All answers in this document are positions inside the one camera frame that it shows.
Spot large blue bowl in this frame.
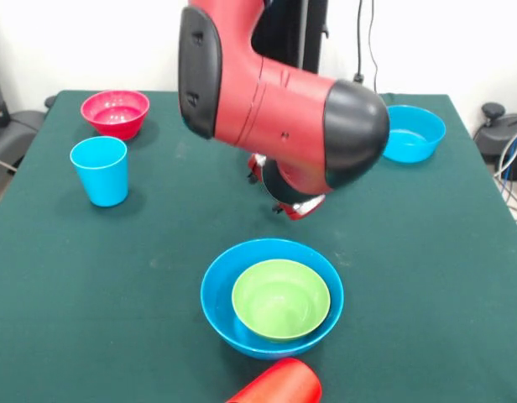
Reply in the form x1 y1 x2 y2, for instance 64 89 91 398
200 238 345 361

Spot small green bowl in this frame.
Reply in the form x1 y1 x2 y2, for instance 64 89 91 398
231 259 332 342

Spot small blue bowl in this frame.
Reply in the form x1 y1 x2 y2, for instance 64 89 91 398
381 104 447 164

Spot dark green tablecloth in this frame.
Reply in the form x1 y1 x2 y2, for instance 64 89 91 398
0 90 517 403

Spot black equipment base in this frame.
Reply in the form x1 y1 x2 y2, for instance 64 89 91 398
0 109 46 163
473 102 517 157

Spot red cup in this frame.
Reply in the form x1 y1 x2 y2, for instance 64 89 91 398
224 357 324 403

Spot black cable with plug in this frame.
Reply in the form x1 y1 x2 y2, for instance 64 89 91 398
351 0 380 94

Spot blue and white cables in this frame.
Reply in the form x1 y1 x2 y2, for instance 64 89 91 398
492 125 517 219

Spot small pinkish red bowl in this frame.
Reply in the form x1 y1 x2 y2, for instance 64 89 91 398
80 90 151 142

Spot blue cup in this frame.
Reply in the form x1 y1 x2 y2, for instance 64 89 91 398
70 135 129 208

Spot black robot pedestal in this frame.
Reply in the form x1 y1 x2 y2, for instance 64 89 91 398
249 0 331 73

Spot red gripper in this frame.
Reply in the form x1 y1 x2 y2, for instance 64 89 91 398
247 153 326 222

